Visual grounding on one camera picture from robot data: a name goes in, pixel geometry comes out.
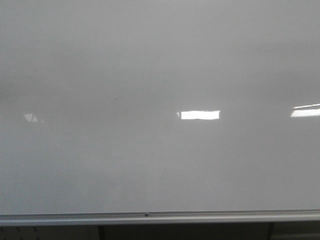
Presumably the white whiteboard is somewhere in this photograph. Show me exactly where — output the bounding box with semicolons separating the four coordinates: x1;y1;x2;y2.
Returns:
0;0;320;215

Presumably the aluminium whiteboard tray rail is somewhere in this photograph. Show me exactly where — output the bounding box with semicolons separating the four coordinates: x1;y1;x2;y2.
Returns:
0;209;320;227

